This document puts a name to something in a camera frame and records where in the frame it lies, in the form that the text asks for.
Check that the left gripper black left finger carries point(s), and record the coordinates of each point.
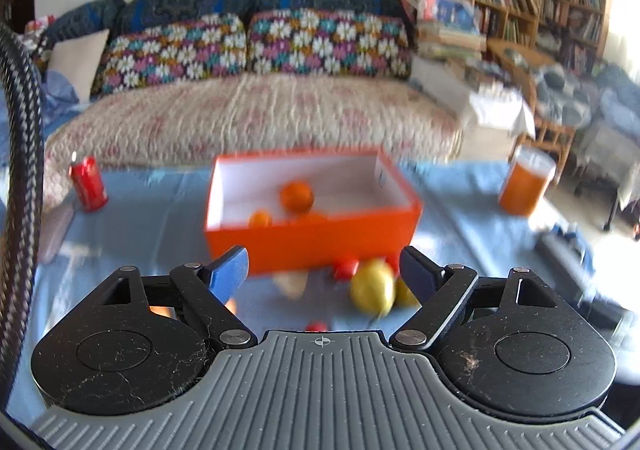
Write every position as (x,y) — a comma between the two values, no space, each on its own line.
(135,342)

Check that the medium orange fruit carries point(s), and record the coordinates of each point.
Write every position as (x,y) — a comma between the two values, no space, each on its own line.
(311,217)

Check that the white pillow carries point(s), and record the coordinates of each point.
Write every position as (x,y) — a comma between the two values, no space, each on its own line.
(77,61)

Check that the dark blue sofa backrest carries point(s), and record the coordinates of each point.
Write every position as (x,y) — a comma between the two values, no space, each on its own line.
(121,17)

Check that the orange plastic jar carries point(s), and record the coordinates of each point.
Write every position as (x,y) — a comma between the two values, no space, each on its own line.
(529,176)

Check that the yellow lemon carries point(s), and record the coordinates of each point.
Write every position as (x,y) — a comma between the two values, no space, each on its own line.
(404,298)
(372,288)

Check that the stack of books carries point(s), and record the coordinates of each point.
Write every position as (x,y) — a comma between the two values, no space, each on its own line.
(447,29)

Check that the right floral cushion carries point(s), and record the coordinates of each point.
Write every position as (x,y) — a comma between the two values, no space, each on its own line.
(331,43)

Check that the small orange fruit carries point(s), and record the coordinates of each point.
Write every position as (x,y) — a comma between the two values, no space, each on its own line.
(260,218)

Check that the orange cardboard box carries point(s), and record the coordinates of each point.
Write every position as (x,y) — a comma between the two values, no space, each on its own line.
(373,211)

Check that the quilted sofa cover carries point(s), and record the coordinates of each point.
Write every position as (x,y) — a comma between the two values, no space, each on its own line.
(190,123)

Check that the small red tomato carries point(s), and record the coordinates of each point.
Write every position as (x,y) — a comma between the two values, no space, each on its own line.
(316,327)

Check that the crumpled blue cloth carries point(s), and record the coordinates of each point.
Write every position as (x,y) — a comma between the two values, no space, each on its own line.
(59,96)

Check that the red soda can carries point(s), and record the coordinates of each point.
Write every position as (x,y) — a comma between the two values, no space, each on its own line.
(87,181)

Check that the left floral cushion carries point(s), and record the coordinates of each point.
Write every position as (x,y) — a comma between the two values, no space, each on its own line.
(211,46)

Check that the large orange fruit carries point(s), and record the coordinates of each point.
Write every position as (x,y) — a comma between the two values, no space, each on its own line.
(296,197)

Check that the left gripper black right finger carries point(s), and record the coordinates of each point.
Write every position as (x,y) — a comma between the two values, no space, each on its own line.
(508,345)

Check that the light blue table cloth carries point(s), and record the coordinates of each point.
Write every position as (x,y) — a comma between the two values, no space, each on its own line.
(154,221)

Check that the floral cushion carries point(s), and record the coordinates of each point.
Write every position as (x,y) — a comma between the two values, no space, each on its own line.
(211,46)
(331,43)

